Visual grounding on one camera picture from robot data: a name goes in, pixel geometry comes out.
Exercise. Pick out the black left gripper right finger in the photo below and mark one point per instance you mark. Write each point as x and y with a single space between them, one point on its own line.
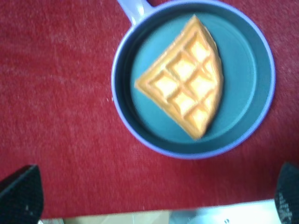
287 194

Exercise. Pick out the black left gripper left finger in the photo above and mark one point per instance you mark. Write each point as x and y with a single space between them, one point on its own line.
21 196

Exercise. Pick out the orange toy waffle wedge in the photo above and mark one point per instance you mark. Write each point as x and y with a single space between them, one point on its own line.
186 80

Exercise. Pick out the red tablecloth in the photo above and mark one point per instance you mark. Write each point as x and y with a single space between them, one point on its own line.
57 111

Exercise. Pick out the purple toy frying pan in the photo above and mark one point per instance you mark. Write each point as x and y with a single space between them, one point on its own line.
247 64

